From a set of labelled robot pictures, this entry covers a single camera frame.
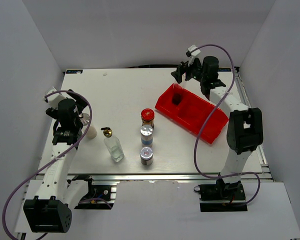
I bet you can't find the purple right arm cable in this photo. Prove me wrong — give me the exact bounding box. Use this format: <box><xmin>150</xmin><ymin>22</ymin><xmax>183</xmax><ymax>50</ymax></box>
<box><xmin>194</xmin><ymin>43</ymin><xmax>261</xmax><ymax>206</ymax></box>

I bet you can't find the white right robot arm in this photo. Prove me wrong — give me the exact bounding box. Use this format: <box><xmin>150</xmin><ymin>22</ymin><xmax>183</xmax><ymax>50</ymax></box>
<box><xmin>171</xmin><ymin>56</ymin><xmax>264</xmax><ymax>200</ymax></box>

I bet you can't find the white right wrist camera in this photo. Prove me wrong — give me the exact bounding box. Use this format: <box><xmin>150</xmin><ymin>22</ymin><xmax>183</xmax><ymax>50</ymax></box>
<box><xmin>186</xmin><ymin>44</ymin><xmax>201</xmax><ymax>66</ymax></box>

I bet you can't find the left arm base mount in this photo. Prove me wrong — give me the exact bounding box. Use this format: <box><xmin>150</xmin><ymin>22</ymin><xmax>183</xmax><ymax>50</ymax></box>
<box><xmin>66</xmin><ymin>174</ymin><xmax>117</xmax><ymax>210</ymax></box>

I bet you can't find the blue table logo sticker left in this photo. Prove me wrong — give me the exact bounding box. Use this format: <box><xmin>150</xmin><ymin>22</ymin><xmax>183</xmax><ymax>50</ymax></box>
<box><xmin>65</xmin><ymin>69</ymin><xmax>83</xmax><ymax>75</ymax></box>

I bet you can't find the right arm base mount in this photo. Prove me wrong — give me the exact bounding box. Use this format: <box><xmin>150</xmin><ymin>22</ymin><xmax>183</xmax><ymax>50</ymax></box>
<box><xmin>193</xmin><ymin>179</ymin><xmax>248</xmax><ymax>213</ymax></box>

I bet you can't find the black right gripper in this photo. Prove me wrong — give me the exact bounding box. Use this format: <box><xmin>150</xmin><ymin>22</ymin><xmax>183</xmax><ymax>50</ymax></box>
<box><xmin>171</xmin><ymin>56</ymin><xmax>206</xmax><ymax>84</ymax></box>

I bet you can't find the red lid sauce jar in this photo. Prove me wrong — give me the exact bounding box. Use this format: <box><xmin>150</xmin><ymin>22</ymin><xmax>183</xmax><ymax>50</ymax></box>
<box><xmin>140</xmin><ymin>108</ymin><xmax>155</xmax><ymax>128</ymax></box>

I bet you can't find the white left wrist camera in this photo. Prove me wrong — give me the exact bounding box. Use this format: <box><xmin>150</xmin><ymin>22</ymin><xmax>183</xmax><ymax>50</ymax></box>
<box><xmin>43</xmin><ymin>87</ymin><xmax>66</xmax><ymax>109</ymax></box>

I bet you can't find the white shaker silver lid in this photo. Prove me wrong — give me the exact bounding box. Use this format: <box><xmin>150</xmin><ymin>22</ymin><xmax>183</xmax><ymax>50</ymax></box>
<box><xmin>80</xmin><ymin>113</ymin><xmax>97</xmax><ymax>140</ymax></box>

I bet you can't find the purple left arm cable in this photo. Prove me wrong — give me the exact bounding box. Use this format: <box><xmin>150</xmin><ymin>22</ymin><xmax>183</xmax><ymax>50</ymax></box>
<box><xmin>1</xmin><ymin>90</ymin><xmax>113</xmax><ymax>240</ymax></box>

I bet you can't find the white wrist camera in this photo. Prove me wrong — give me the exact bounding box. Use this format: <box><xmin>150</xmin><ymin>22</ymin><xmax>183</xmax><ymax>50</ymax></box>
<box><xmin>186</xmin><ymin>44</ymin><xmax>201</xmax><ymax>66</ymax></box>
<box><xmin>43</xmin><ymin>87</ymin><xmax>66</xmax><ymax>109</ymax></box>

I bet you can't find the glass oil bottle gold cap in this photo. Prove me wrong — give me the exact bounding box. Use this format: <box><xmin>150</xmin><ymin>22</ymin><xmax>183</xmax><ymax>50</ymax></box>
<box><xmin>100</xmin><ymin>127</ymin><xmax>125</xmax><ymax>163</ymax></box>

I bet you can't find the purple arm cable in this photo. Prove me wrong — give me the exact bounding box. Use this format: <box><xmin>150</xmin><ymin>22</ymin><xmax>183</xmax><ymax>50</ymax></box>
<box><xmin>194</xmin><ymin>43</ymin><xmax>261</xmax><ymax>206</ymax></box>
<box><xmin>1</xmin><ymin>90</ymin><xmax>113</xmax><ymax>240</ymax></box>

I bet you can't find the blue table logo sticker right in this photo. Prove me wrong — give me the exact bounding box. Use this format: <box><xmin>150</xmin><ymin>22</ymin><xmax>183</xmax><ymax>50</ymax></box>
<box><xmin>218</xmin><ymin>68</ymin><xmax>232</xmax><ymax>72</ymax></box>

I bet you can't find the red plastic divided bin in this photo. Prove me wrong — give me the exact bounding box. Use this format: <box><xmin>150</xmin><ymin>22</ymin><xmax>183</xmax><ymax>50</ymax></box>
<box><xmin>155</xmin><ymin>83</ymin><xmax>229</xmax><ymax>144</ymax></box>

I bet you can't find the dark spice jar silver lid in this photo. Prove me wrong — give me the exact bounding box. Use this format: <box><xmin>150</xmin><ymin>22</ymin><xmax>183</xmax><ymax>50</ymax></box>
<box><xmin>139</xmin><ymin>146</ymin><xmax>154</xmax><ymax>166</ymax></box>

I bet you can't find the blue table logo sticker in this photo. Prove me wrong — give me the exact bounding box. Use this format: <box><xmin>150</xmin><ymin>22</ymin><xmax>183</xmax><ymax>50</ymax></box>
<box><xmin>218</xmin><ymin>68</ymin><xmax>232</xmax><ymax>72</ymax></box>
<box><xmin>65</xmin><ymin>69</ymin><xmax>83</xmax><ymax>75</ymax></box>

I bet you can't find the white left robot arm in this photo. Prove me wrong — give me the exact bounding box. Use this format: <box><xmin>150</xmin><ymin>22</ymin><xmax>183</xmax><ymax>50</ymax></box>
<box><xmin>23</xmin><ymin>89</ymin><xmax>96</xmax><ymax>233</ymax></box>

